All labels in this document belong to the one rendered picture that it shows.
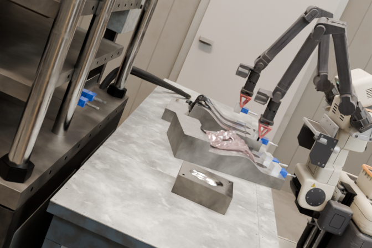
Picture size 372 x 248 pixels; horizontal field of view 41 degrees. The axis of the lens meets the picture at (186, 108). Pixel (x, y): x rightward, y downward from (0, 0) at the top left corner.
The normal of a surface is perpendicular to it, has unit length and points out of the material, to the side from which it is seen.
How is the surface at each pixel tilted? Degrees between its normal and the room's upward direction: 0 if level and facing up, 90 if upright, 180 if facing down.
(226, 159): 90
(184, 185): 90
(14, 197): 90
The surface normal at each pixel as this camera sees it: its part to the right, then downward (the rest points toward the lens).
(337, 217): 0.01, 0.28
